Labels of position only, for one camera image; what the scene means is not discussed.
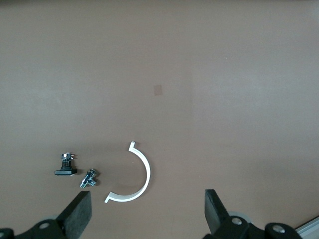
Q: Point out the white semicircular plastic bracket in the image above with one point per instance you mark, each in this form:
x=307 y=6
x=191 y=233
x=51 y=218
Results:
x=147 y=174

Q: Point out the white metal drawer tray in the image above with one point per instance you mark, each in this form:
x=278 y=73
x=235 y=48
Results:
x=312 y=225

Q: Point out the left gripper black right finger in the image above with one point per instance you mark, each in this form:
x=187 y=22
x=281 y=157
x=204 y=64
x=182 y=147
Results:
x=214 y=211

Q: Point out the small silver screw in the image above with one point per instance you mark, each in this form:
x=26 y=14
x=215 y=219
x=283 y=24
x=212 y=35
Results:
x=88 y=178

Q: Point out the black push button switch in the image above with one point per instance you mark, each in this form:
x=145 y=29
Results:
x=65 y=172

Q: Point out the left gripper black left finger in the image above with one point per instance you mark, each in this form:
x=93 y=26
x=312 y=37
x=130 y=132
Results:
x=74 y=216

